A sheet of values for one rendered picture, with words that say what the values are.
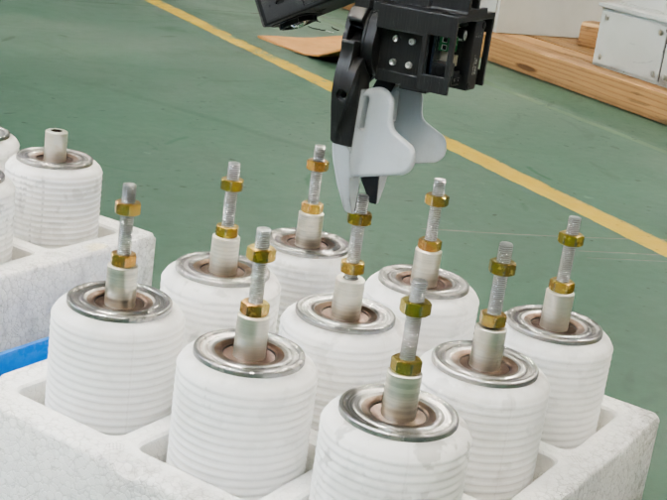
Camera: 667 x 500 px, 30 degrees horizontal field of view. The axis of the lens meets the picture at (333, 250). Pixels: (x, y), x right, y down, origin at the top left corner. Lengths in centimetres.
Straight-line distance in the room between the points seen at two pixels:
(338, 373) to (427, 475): 17
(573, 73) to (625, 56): 17
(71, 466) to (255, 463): 13
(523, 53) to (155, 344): 321
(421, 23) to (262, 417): 28
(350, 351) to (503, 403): 12
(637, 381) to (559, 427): 65
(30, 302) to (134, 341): 33
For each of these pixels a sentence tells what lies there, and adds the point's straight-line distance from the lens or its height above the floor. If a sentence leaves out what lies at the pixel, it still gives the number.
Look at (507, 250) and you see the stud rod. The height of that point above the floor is 34.
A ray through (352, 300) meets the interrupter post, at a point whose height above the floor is 27.
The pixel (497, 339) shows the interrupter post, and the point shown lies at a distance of 86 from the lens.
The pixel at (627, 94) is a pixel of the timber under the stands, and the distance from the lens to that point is 362.
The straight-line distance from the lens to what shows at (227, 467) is 82.
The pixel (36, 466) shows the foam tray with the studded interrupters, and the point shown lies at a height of 15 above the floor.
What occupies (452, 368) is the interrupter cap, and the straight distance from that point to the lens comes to 86.
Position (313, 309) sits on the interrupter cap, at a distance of 93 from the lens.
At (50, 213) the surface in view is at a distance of 125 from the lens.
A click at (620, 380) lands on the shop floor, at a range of 161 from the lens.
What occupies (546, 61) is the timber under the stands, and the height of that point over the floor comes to 6.
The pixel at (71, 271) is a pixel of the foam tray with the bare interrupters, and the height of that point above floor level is 16.
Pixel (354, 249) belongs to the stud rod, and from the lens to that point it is 91.
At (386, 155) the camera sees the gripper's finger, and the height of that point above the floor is 39.
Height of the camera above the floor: 58
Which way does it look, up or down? 17 degrees down
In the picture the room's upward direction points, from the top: 8 degrees clockwise
